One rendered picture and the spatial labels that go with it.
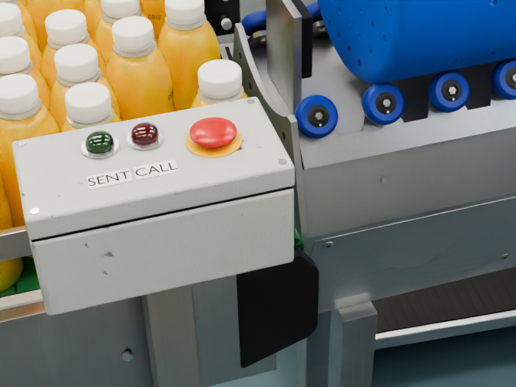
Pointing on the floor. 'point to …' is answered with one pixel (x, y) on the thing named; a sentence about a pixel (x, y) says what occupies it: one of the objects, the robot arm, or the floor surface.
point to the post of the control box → (172, 337)
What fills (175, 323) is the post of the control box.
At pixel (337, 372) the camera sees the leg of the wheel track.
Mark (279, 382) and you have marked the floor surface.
